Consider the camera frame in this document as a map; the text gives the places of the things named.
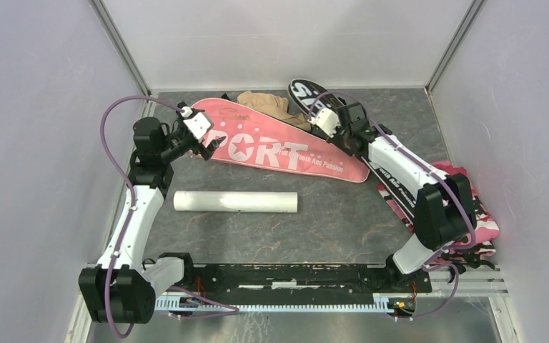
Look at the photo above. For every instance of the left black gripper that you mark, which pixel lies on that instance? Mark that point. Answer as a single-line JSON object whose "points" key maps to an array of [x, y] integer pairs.
{"points": [[206, 153]]}

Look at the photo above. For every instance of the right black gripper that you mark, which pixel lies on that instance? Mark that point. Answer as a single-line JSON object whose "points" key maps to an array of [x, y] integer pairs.
{"points": [[335, 141]]}

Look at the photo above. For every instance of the white shuttlecock tube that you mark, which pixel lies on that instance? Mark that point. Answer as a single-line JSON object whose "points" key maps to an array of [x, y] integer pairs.
{"points": [[244, 202]]}

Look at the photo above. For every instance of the black SPORT racket bag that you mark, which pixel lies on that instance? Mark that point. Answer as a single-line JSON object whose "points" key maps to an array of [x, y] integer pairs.
{"points": [[342, 121]]}

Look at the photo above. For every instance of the pink SPORT racket bag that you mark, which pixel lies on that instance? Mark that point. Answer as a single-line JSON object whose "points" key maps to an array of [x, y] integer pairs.
{"points": [[259, 141]]}

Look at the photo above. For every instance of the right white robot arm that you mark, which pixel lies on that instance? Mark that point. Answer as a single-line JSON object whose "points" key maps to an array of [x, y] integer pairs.
{"points": [[440, 204]]}

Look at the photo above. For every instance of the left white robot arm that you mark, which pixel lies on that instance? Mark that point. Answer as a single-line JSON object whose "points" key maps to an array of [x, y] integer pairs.
{"points": [[118, 289]]}

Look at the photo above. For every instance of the beige cloth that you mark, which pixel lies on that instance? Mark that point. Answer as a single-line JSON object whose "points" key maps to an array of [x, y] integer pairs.
{"points": [[274, 106]]}

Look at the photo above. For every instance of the pink camouflage cloth bag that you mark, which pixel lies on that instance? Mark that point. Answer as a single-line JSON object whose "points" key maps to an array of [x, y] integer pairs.
{"points": [[486, 230]]}

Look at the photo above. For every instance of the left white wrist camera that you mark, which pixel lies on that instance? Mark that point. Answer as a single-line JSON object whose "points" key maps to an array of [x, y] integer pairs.
{"points": [[197, 122]]}

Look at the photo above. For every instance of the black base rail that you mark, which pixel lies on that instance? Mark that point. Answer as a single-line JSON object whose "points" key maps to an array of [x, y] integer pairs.
{"points": [[298, 284]]}

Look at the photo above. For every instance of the white toothed cable duct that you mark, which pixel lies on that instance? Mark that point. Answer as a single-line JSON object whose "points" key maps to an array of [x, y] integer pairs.
{"points": [[178, 302]]}

